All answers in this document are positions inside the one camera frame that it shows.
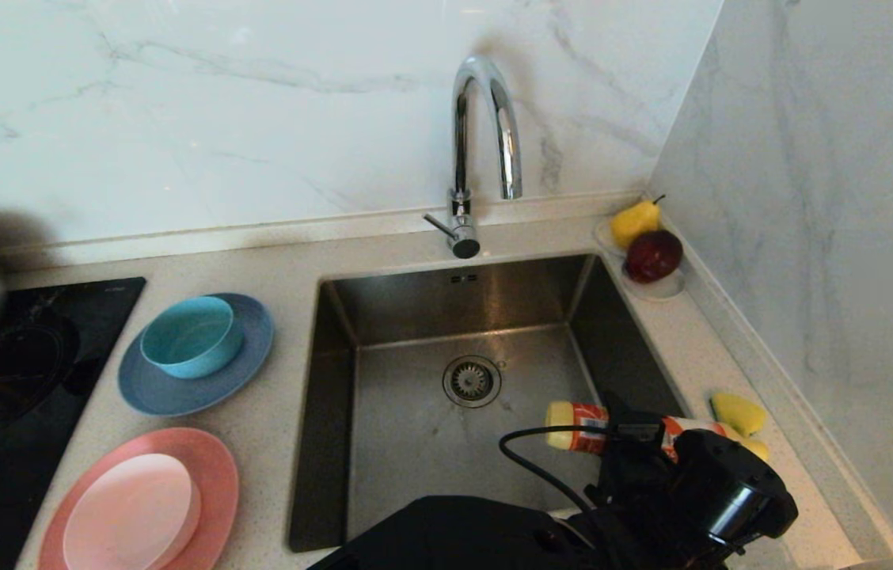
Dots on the black induction cooktop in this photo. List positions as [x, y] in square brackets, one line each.
[98, 317]

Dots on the round metal drain strainer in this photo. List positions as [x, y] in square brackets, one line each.
[471, 381]

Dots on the yellow pear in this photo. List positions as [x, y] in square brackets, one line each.
[634, 224]

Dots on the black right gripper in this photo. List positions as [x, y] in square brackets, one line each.
[640, 475]

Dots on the chrome gooseneck faucet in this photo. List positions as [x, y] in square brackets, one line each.
[460, 154]

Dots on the small white fruit dish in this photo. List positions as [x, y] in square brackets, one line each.
[662, 290]

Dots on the stainless steel sink basin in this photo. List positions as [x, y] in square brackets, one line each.
[407, 443]

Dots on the orange yellow-capped detergent bottle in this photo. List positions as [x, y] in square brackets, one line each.
[581, 427]

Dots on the dark red apple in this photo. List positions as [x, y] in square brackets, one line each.
[654, 256]

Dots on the blue plate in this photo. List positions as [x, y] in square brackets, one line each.
[177, 396]

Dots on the small pale pink plate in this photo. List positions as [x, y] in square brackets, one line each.
[130, 514]

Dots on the yellow fish-shaped sponge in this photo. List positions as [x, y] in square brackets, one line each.
[738, 412]

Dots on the large salmon pink plate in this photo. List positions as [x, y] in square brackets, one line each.
[217, 475]

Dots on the black frying pan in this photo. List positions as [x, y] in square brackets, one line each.
[3, 380]

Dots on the teal bowl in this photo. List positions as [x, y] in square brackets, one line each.
[191, 336]

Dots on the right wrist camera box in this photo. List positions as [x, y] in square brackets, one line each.
[636, 432]

